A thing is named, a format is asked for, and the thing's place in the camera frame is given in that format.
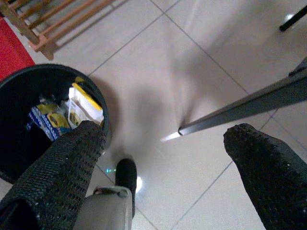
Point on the black robot foot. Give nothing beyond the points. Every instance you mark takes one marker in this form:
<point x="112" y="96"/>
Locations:
<point x="126" y="175"/>

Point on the black furniture leg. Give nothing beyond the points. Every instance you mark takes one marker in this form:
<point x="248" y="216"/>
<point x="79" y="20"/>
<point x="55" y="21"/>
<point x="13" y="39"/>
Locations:
<point x="292" y="20"/>

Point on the blue yellow snack packet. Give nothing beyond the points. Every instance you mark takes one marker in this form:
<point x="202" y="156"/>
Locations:
<point x="48" y="119"/>

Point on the wooden slatted rack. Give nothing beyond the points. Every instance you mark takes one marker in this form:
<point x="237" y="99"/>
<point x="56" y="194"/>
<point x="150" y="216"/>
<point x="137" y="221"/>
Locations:
<point x="44" y="46"/>

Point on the grey metal table leg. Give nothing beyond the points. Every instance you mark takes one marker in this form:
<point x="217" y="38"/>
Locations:
<point x="239" y="110"/>

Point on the red floor mat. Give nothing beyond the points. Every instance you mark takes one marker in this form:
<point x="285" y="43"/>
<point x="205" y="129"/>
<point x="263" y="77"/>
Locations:
<point x="12" y="52"/>

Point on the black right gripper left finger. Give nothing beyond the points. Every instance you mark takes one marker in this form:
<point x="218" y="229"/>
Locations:
<point x="62" y="167"/>

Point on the black round rubbish bin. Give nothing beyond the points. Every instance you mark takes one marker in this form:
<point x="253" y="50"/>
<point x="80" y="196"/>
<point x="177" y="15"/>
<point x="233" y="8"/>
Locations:
<point x="14" y="107"/>

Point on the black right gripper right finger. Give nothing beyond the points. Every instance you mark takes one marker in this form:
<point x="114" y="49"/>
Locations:
<point x="271" y="179"/>

